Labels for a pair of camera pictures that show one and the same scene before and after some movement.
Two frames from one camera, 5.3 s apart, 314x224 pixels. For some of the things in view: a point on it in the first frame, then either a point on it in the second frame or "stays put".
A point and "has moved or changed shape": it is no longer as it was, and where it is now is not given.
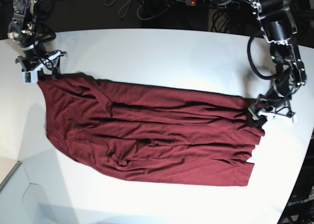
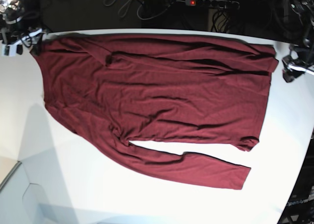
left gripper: [37, 58] to [17, 30]
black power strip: [190, 1] stays put
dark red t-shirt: [151, 133] has moved or changed shape
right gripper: [274, 103] to [302, 56]
